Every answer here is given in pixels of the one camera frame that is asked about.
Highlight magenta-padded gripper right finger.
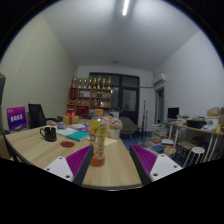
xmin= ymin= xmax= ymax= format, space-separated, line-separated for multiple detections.
xmin=129 ymin=143 xmax=184 ymax=186

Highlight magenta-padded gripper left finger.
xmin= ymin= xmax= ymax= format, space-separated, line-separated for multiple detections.
xmin=43 ymin=144 xmax=95 ymax=187

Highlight yellow-label orange drink bottle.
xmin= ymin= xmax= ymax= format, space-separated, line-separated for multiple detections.
xmin=88 ymin=108 xmax=109 ymax=168

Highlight flat round red coaster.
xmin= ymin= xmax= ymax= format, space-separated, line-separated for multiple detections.
xmin=60 ymin=141 xmax=76 ymax=149

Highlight teal book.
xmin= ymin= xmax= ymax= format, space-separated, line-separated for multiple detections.
xmin=65 ymin=131 xmax=90 ymax=142

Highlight white paper sheet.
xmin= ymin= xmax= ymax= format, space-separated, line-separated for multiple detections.
xmin=56 ymin=127 xmax=79 ymax=137

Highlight stack of books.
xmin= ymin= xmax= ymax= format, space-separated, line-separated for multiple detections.
xmin=151 ymin=123 xmax=169 ymax=141

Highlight black mug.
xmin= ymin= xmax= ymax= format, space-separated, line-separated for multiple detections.
xmin=39 ymin=125 xmax=58 ymax=143

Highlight tan paper envelope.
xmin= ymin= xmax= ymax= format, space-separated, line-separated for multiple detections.
xmin=103 ymin=136 xmax=119 ymax=147

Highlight grey armchair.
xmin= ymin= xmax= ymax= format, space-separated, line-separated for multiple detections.
xmin=119 ymin=116 xmax=138 ymax=136

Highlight yellow gift box red ribbon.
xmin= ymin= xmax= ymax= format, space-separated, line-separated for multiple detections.
xmin=62 ymin=111 xmax=80 ymax=126

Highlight pink flowers in white pot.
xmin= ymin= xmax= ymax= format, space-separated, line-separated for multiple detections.
xmin=107 ymin=117 xmax=124 ymax=140

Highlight white round stool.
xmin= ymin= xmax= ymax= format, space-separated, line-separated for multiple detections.
xmin=184 ymin=146 xmax=206 ymax=168

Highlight black monitor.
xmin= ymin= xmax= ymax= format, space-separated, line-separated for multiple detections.
xmin=167 ymin=106 xmax=180 ymax=120

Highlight cluttered wooden side desk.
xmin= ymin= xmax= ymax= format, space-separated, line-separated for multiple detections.
xmin=168 ymin=107 xmax=224 ymax=164

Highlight black office chair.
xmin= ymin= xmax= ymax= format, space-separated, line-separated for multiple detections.
xmin=27 ymin=103 xmax=59 ymax=129

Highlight wooden shelf unit with trophies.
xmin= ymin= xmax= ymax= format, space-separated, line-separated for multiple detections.
xmin=66 ymin=75 xmax=113 ymax=118

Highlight dark glass door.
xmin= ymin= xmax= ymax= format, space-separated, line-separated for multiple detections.
xmin=89 ymin=72 xmax=140 ymax=124

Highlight purple sign board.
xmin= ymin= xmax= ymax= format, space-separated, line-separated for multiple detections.
xmin=6 ymin=105 xmax=28 ymax=132

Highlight ceiling tube light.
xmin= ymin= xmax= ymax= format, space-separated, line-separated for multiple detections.
xmin=121 ymin=0 xmax=131 ymax=17

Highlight white wall air conditioner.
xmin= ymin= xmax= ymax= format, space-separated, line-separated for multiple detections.
xmin=152 ymin=73 xmax=167 ymax=87

